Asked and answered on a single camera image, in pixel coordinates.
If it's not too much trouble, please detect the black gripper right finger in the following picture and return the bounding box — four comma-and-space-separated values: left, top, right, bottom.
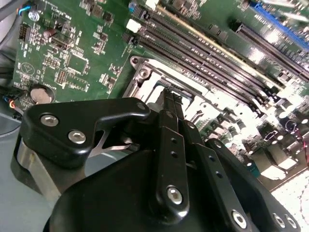
174, 94, 300, 232

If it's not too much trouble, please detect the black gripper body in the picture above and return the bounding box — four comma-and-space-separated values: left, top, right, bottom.
11, 117, 226, 232

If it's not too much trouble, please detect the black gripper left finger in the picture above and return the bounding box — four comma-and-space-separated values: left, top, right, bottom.
20, 88, 190, 219

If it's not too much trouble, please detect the metal socket cover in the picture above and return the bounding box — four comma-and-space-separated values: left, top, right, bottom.
123, 55, 218, 120

